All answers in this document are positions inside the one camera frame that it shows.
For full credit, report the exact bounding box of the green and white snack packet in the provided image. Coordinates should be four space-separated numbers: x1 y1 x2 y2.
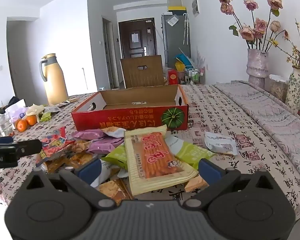
101 142 129 170
165 135 215 170

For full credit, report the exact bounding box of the wire rack with bottles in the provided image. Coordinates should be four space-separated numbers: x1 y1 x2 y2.
186 67 205 85

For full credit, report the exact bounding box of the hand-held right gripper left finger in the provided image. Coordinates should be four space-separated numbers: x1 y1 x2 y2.
26 158 117 210

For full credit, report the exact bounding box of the small green packet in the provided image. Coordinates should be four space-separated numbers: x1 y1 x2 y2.
39 111 53 123

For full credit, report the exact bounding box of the blue plastic dustpan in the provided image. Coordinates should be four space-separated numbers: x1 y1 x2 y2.
175 52 190 64

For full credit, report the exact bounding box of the orange and white snack packet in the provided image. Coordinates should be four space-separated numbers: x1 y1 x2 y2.
101 126 125 138

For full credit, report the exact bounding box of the dried pink rose bouquet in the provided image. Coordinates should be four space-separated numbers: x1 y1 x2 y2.
218 0 289 50

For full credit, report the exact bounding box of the grey interior door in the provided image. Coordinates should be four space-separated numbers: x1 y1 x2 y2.
103 18 114 88

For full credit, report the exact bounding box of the red cardboard box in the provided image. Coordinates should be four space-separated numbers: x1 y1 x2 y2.
71 84 189 132

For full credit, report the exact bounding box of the pale purple plastic bag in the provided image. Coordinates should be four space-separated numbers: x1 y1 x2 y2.
6 99 28 120

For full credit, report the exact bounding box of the pink textured vase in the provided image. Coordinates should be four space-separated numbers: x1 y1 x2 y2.
247 48 269 88

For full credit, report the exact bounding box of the small brown and white packet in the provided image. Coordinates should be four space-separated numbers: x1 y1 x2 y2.
57 97 78 108

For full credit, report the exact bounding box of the wall fuse panel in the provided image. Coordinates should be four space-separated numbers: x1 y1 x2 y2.
192 0 200 18

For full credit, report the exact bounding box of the white crumpled snack packet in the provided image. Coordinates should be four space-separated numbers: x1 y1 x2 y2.
204 131 238 155

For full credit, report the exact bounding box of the yellow thermos jug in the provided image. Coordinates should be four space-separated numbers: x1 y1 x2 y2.
39 53 69 105

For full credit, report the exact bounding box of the clear storage jar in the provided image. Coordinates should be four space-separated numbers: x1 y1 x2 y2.
265 74 289 100

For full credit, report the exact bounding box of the red snack packet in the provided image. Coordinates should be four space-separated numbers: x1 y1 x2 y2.
39 127 75 161

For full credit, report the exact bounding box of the grey patterned cloth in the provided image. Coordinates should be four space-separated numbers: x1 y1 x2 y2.
214 80 300 178

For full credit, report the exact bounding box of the folded white umbrella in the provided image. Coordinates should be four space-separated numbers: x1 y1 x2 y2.
182 14 190 45

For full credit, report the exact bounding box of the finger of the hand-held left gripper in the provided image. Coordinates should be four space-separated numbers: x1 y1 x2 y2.
0 136 42 155

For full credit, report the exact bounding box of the brown cardboard panel with cutout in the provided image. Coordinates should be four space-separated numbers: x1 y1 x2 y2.
120 55 164 88

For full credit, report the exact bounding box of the grey refrigerator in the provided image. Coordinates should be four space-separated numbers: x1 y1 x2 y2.
161 12 191 68

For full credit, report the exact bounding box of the paper sheet on refrigerator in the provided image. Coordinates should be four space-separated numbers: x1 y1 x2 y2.
166 15 178 27

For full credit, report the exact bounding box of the dark brown door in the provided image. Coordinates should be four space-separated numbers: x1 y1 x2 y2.
119 18 157 60

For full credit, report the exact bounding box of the red gift box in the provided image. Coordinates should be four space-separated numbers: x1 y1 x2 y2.
168 69 179 85

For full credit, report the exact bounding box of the white floral print vase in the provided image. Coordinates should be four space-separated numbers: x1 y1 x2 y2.
285 71 300 114

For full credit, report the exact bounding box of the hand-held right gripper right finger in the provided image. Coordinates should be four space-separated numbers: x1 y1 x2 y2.
182 158 275 209

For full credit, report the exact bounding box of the white printed packet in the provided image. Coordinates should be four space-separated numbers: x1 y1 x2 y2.
44 105 62 113

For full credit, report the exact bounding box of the dried lavender bunch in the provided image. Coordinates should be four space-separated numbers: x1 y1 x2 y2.
194 46 205 68

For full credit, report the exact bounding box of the large beige stick snack packet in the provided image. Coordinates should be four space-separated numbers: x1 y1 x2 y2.
124 125 199 197

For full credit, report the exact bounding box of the yellow and black box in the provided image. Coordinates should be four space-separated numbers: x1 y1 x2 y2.
167 5 187 15

